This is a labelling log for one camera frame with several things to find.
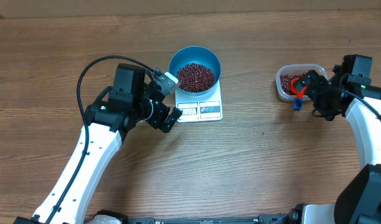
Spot orange measuring scoop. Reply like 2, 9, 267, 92
290, 78, 307, 111

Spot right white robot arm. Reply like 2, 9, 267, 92
277, 54, 381, 223

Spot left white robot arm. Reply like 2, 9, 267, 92
15, 63, 182, 223

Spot white digital kitchen scale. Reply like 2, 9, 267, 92
175, 81, 223, 123

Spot red beans in bowl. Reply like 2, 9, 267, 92
177, 63, 215, 93

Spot blue metal bowl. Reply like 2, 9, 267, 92
169, 46, 222, 93

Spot red beans in container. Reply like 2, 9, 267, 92
280, 74, 303, 95

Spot clear plastic container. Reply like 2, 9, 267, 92
275, 63, 329, 103

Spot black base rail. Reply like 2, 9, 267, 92
84, 209, 301, 224

